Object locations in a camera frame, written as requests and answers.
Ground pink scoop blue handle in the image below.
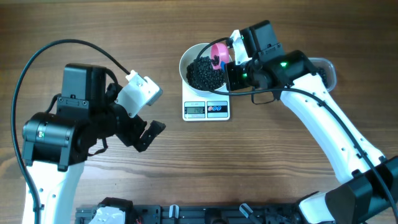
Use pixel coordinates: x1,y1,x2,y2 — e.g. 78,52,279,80
211,43,229,70

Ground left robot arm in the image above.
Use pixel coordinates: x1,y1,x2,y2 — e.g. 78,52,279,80
22,63,165,223

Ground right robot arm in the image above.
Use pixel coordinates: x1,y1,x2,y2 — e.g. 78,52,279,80
226,21,397,223

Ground black beans in scoop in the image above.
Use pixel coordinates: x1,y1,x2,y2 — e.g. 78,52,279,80
211,55,220,70

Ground white digital kitchen scale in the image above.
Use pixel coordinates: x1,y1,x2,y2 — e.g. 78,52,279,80
182,83,231,122

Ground black beans in bowl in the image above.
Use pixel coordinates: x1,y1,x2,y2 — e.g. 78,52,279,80
187,57,224,90

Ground white ceramic bowl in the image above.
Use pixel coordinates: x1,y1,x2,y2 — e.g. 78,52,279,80
179,43,229,101

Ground clear plastic container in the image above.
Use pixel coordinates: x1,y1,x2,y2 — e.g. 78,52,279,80
309,57,337,92

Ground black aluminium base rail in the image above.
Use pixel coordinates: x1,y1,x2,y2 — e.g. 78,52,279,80
74,203,336,224

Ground left black camera cable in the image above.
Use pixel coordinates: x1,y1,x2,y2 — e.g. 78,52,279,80
11,39,131,224

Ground black camera cable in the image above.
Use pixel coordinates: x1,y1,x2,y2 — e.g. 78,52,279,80
11,39,131,224
195,37,398,224

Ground right black camera cable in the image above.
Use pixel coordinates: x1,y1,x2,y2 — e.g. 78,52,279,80
195,37,398,224

